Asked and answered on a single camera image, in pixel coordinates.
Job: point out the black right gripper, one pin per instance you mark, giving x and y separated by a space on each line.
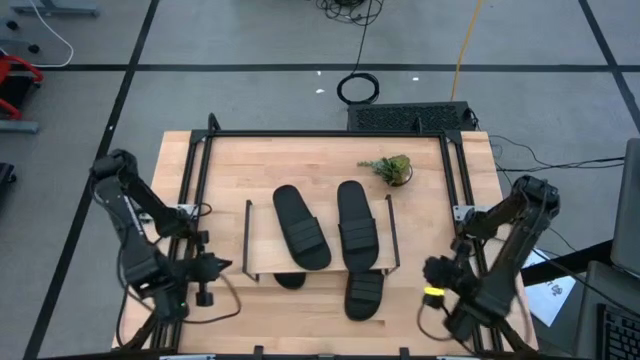
461 270

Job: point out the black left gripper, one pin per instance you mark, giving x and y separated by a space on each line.
202 267

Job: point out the black slide sandal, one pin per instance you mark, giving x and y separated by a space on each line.
290 281
357 230
302 235
364 297

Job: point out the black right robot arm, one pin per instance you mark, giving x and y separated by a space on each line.
505 270

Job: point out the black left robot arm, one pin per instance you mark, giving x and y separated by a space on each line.
125 210

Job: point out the yellow tape tag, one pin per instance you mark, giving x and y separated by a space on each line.
434 291

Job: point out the small green potted plant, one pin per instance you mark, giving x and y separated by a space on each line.
392 170

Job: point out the white paper sheet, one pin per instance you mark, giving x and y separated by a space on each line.
550 300

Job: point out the black bar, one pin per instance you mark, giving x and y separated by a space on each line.
565 262

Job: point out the black perforated computer case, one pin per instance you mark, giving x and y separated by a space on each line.
410 117

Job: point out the grey laptop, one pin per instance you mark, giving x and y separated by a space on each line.
627 210

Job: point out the black object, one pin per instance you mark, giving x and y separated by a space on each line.
6 172

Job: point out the grey metal base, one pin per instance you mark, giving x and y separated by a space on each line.
20 126

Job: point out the red and black cart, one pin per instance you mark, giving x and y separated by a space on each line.
20 62

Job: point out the black chair caster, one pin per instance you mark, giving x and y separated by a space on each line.
12 25
33 49

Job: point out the grey desk foot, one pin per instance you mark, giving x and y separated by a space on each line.
55 7

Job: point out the wooden shelf black frame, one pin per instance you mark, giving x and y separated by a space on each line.
262 245

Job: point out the black metal table frame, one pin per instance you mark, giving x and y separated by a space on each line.
325 133

